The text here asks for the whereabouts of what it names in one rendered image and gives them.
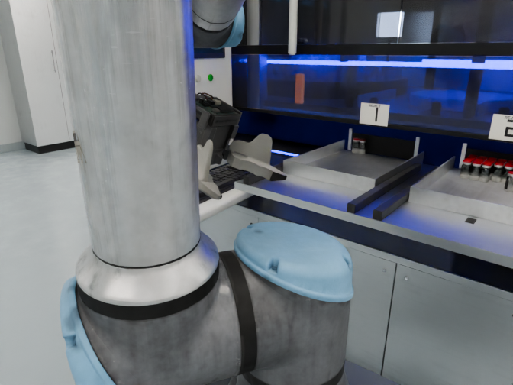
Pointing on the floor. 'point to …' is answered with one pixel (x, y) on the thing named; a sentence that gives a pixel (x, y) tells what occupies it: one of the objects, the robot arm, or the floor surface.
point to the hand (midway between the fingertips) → (256, 192)
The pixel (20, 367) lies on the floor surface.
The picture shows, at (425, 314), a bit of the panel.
